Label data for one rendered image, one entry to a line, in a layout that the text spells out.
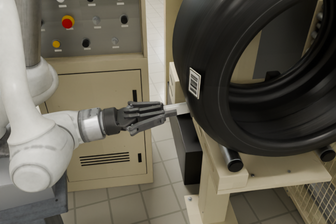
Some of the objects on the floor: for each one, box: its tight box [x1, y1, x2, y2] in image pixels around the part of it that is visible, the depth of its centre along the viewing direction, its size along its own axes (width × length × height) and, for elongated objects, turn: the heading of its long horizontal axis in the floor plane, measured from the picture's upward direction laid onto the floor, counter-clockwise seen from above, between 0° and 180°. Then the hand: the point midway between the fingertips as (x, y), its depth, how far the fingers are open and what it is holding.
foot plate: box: [184, 194, 239, 224], centre depth 169 cm, size 27×27×2 cm
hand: (176, 109), depth 81 cm, fingers closed
